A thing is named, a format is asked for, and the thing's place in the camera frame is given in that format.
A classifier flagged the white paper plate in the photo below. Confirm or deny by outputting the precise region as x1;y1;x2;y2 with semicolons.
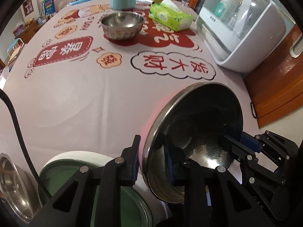
40;151;169;226

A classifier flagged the pink steel bowl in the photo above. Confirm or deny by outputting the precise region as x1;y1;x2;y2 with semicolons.
139;82;243;203

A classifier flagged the large steel bowl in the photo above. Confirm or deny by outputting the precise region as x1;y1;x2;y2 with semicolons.
1;153;41;224

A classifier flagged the green plate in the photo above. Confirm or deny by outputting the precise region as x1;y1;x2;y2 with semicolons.
38;158;155;227

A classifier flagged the small fluted steel bowl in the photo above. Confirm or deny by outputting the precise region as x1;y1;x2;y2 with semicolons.
101;11;145;40

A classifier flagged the white bottle sterilizer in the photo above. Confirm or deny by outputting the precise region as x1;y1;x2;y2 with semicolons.
196;0;295;73

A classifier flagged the pink printed tablecloth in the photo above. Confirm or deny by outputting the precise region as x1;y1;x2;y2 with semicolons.
4;0;259;171

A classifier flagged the green tissue pack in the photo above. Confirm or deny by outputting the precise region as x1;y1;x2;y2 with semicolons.
148;0;195;32

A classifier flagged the light blue round stool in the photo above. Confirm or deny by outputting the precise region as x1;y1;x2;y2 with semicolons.
7;37;25;60

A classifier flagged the wooden tv cabinet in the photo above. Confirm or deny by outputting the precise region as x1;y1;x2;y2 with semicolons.
15;20;44;44

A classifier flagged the blue face mask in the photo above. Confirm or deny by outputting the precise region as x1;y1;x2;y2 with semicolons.
67;0;93;6

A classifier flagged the black camera cable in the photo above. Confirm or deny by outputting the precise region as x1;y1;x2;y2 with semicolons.
0;88;53;199

